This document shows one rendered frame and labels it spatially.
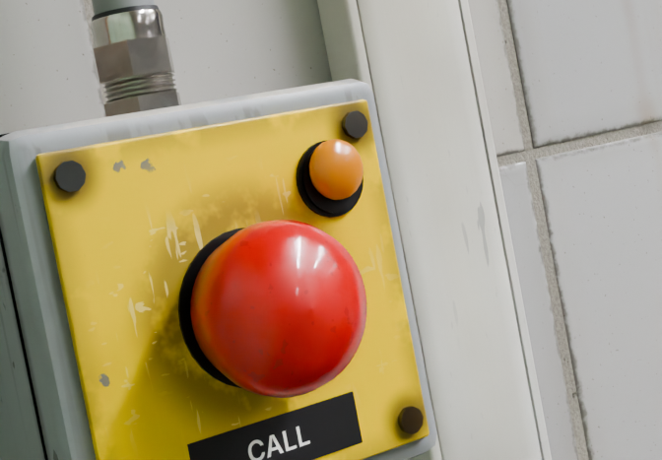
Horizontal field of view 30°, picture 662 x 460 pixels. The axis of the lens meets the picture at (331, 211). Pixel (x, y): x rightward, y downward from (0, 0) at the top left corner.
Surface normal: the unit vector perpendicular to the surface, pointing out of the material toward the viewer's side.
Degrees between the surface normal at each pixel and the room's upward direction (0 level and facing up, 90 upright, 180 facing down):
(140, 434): 90
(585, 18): 90
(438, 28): 90
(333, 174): 95
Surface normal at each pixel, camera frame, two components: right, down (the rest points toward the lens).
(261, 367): 0.14, 0.40
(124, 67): -0.45, 0.13
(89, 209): 0.53, -0.06
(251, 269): 0.04, -0.40
